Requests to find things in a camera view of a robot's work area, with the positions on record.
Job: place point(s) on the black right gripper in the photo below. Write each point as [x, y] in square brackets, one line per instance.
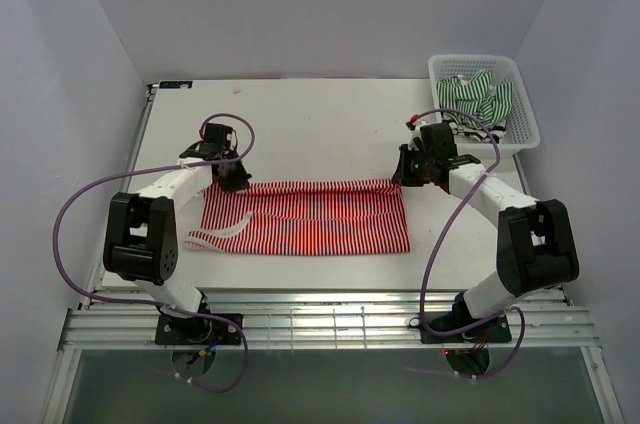
[402, 176]

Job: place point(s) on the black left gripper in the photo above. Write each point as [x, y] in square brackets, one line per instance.
[238, 183]

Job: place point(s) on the red white striped tank top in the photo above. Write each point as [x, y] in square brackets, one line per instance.
[339, 218]

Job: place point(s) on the green white striped tank top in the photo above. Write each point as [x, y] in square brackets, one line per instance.
[476, 101]

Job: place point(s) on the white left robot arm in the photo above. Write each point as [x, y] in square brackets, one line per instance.
[141, 242]

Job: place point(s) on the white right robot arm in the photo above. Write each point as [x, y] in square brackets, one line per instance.
[535, 244]

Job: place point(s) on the black white striped tank top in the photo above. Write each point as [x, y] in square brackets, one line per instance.
[496, 133]

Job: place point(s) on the blue label sticker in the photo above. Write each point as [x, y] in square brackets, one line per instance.
[175, 85]

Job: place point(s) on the white perforated plastic basket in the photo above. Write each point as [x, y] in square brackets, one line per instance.
[521, 128]

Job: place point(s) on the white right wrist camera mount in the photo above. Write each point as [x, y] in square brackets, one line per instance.
[414, 124]

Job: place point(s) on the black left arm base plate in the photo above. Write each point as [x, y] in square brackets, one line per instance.
[176, 331]

